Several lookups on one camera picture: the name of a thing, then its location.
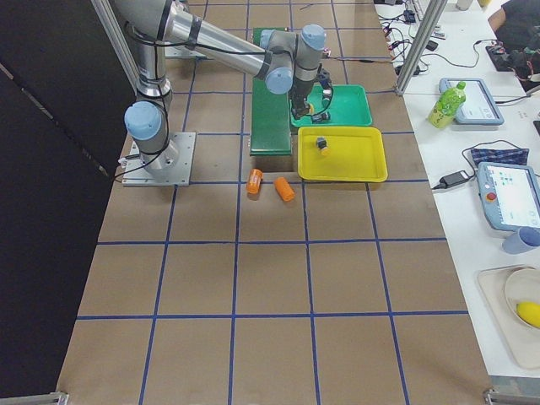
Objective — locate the green tea bottle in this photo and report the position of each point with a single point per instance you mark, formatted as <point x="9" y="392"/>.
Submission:
<point x="445" y="109"/>

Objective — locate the far teach pendant tablet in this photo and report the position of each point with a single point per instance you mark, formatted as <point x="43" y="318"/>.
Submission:
<point x="479" y="107"/>

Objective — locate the teach pendant tablet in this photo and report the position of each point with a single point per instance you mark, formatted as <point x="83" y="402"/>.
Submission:
<point x="509" y="195"/>
<point x="479" y="107"/>

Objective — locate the orange cylinder marked 4680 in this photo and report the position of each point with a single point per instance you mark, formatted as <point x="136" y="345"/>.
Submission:
<point x="254" y="181"/>

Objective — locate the blue patterned cloth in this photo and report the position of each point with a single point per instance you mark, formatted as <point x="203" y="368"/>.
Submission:
<point x="513" y="156"/>

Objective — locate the black power adapter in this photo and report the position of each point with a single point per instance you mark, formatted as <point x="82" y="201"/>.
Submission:
<point x="452" y="179"/>

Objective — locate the light blue cup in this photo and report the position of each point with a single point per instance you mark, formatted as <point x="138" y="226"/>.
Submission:
<point x="522" y="240"/>

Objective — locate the yellow plastic tray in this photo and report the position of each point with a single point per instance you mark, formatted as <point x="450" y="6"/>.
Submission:
<point x="357" y="154"/>

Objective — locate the yellow banana toy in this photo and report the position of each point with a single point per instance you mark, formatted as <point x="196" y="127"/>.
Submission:
<point x="529" y="312"/>

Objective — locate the green plastic tray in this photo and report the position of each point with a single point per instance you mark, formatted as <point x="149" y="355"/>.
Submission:
<point x="349" y="108"/>

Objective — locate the plain orange cylinder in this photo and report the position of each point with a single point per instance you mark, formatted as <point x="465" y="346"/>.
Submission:
<point x="284" y="189"/>

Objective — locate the near teach pendant tablet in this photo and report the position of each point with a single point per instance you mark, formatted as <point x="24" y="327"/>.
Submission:
<point x="509" y="195"/>

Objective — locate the beige serving tray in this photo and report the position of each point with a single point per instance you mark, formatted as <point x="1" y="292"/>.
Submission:
<point x="520" y="339"/>

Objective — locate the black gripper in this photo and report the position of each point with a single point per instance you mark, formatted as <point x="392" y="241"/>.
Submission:
<point x="300" y="94"/>

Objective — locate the aluminium frame post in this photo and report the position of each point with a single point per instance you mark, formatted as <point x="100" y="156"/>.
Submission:
<point x="426" y="28"/>

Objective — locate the beige bowl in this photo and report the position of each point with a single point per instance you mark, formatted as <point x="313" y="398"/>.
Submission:
<point x="522" y="285"/>

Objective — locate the green conveyor belt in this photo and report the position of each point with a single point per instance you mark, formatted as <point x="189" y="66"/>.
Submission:
<point x="270" y="131"/>

